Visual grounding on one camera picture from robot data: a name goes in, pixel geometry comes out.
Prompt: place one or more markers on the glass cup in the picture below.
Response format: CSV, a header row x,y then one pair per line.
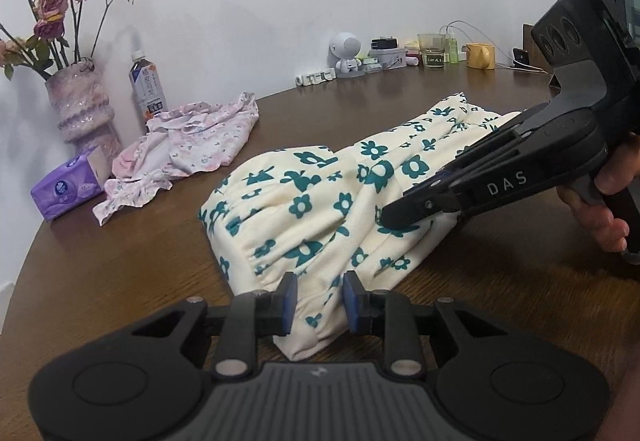
x,y
432,51

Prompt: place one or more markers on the brown board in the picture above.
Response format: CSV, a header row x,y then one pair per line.
x,y
537,56

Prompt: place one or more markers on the dried rose bouquet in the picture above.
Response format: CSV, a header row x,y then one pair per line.
x,y
45,11

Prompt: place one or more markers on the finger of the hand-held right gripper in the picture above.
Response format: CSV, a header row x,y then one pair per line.
x,y
480,156
425,206

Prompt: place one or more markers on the cream dress with teal flowers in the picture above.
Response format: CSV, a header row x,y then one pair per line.
x,y
320,211

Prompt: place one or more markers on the purple glitter vase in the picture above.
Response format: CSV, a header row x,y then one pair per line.
x,y
80,111

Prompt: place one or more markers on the yellow mug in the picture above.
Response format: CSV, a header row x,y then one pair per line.
x,y
480,56

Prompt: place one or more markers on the small black gadget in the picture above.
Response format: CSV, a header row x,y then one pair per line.
x,y
385,43

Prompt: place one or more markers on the purple tissue pack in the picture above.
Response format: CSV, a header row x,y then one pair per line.
x,y
67,186

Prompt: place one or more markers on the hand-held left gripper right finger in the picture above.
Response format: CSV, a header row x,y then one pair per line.
x,y
352,306

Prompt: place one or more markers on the pink floral garment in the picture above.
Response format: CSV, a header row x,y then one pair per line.
x,y
200,141

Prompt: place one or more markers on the white container with black lid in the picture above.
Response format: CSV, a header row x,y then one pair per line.
x,y
390,60

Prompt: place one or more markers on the white clips row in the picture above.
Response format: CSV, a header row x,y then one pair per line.
x,y
315,77

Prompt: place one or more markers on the tea bottle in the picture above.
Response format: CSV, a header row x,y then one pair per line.
x,y
147,88

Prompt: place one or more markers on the small black phone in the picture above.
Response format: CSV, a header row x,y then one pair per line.
x,y
521,57

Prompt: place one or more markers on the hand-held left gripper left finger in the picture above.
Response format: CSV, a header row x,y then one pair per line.
x,y
289,306

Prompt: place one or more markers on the person's right hand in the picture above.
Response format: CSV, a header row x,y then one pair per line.
x,y
595,226

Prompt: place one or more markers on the small green bottle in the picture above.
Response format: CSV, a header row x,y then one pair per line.
x,y
452,51

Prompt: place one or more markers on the white robot figurine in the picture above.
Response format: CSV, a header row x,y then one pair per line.
x,y
345,53

